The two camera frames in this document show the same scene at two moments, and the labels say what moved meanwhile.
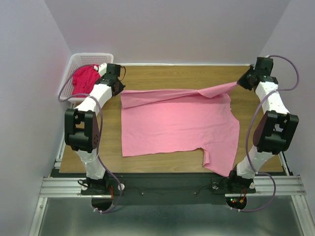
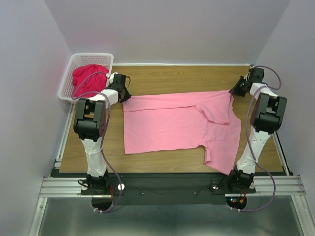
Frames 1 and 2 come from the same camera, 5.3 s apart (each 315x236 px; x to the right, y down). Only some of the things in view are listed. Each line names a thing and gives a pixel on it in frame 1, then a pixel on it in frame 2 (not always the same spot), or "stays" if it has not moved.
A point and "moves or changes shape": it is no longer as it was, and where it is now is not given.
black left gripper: [120, 88] → [126, 96]
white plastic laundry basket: [65, 93] stays
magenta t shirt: [84, 79] stays
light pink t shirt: [157, 121] moves or changes shape
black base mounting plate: [170, 189] stays
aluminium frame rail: [55, 187] stays
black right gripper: [242, 81] → [236, 90]
